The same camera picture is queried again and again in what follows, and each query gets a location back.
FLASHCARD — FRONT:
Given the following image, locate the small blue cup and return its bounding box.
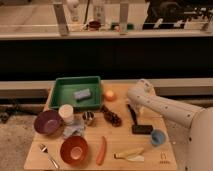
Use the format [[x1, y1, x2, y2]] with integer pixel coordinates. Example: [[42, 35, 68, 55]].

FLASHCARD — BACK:
[[150, 129, 166, 146]]

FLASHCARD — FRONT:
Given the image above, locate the small metal cup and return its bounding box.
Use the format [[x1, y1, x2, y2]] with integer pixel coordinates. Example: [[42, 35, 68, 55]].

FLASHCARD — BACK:
[[82, 111, 94, 125]]

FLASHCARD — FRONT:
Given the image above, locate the blue sponge block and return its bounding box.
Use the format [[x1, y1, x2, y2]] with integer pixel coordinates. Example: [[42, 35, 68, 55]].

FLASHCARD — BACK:
[[73, 89, 91, 100]]

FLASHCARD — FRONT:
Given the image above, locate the purple bowl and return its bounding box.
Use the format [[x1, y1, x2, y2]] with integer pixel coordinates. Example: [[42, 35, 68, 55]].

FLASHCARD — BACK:
[[34, 110, 62, 135]]

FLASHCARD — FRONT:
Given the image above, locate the orange round fruit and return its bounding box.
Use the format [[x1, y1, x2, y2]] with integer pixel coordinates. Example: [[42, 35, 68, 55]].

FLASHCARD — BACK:
[[104, 90, 116, 101]]

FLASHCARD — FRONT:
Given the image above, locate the red bowl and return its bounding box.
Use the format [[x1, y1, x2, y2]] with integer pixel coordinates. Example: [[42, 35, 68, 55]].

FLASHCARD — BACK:
[[60, 136, 88, 165]]

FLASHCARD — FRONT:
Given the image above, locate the green plastic tray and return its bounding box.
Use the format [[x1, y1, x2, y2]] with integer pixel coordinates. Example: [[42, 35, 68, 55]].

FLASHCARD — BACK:
[[49, 76, 102, 110]]

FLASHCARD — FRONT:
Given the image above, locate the dark grape bunch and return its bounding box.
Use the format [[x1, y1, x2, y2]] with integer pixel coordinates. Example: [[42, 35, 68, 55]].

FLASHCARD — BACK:
[[100, 105, 122, 127]]

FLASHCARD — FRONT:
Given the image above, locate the white cylindrical cup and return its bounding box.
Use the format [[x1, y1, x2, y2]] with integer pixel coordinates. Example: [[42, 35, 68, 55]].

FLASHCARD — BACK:
[[58, 104, 74, 124]]

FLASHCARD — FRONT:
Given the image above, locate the metal fork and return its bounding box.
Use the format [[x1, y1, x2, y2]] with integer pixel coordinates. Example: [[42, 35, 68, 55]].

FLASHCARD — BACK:
[[38, 144, 60, 169]]

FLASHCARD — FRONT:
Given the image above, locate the wooden board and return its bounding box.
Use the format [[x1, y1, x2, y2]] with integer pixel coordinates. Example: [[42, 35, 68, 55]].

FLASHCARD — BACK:
[[24, 82, 177, 171]]

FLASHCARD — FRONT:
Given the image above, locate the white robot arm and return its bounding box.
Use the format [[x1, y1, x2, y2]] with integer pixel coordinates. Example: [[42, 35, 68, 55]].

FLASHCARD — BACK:
[[127, 79, 213, 171]]

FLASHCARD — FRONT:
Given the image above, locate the peeled banana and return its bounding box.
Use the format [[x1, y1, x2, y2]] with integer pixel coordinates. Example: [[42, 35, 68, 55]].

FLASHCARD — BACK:
[[114, 147, 144, 162]]

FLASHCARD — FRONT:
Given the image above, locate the orange carrot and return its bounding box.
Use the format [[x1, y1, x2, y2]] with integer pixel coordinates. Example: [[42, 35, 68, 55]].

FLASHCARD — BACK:
[[96, 136, 107, 165]]

